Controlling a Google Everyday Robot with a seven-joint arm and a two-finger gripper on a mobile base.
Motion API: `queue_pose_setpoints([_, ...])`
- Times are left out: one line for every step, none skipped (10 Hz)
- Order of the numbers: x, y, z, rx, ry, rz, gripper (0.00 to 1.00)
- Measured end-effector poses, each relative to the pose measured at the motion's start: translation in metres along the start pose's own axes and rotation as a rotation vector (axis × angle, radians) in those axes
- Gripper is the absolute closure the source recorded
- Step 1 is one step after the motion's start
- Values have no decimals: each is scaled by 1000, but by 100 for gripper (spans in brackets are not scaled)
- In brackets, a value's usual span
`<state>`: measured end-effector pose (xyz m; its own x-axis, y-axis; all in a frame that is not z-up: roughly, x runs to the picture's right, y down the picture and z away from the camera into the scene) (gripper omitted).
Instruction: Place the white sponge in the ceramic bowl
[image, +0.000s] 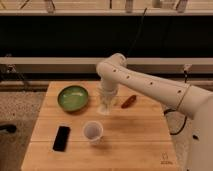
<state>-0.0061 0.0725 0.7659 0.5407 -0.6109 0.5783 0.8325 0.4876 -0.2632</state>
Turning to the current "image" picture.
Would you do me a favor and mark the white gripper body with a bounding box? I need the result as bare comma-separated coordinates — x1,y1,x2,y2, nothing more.
98,86,118,109

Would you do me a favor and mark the green ceramic bowl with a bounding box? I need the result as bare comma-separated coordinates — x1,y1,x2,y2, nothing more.
57,85,89,112

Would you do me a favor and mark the black rectangular phone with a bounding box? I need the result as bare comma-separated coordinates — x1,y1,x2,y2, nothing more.
53,126,71,152

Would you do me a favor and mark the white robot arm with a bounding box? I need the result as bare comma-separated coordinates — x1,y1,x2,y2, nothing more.
96,53,213,171

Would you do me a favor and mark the brown sausage-shaped object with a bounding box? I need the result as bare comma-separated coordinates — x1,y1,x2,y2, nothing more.
121,95,137,109

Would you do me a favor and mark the black cable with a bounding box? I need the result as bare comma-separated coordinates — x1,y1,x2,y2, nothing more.
163,108,188,136

